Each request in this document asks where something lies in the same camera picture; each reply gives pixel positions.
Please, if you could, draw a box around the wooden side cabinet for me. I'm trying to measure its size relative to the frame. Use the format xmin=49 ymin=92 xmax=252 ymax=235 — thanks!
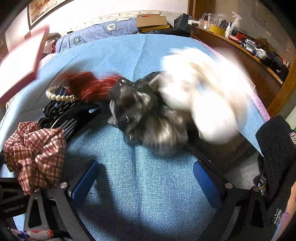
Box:
xmin=191 ymin=27 xmax=295 ymax=116

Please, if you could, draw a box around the red polka dot scrunchie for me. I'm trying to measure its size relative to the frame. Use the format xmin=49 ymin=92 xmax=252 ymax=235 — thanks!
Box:
xmin=55 ymin=71 xmax=122 ymax=103

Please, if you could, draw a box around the blue bed blanket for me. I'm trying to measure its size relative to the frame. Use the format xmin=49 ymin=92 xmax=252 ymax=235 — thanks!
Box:
xmin=0 ymin=34 xmax=271 ymax=241

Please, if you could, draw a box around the red cardboard box tray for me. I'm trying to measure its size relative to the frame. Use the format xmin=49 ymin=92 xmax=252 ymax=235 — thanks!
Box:
xmin=1 ymin=26 xmax=49 ymax=104

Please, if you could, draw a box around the yellow round tin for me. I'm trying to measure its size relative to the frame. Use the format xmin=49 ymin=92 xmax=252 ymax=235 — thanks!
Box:
xmin=209 ymin=25 xmax=225 ymax=37

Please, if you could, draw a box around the brown cardboard box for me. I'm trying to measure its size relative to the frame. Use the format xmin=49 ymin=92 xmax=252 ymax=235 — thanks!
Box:
xmin=135 ymin=15 xmax=168 ymax=29

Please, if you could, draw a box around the white pearl bracelet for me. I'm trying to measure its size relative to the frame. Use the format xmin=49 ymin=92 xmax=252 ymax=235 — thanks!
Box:
xmin=45 ymin=85 xmax=77 ymax=103

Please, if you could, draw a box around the white cherry print scrunchie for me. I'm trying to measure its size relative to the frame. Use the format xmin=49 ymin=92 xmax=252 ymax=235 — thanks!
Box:
xmin=158 ymin=47 xmax=251 ymax=145

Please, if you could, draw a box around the red white plaid scrunchie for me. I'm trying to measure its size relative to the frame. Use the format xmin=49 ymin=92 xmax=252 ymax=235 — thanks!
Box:
xmin=3 ymin=121 xmax=66 ymax=195

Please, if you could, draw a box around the white spray bottle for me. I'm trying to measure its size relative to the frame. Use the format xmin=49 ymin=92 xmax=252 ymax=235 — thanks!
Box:
xmin=232 ymin=11 xmax=242 ymax=30

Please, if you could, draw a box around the black plastic hair clip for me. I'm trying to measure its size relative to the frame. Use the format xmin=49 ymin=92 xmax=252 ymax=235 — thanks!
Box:
xmin=38 ymin=99 xmax=101 ymax=142

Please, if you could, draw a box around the grey black organza scrunchie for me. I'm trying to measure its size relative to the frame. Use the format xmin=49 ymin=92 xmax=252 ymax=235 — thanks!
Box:
xmin=108 ymin=71 xmax=188 ymax=157

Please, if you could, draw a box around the framed horse painting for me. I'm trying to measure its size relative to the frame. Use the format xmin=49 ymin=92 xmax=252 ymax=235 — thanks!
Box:
xmin=27 ymin=0 xmax=73 ymax=30

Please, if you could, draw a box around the blue plaid folded quilt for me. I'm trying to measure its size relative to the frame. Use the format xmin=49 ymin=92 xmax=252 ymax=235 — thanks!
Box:
xmin=55 ymin=18 xmax=137 ymax=53

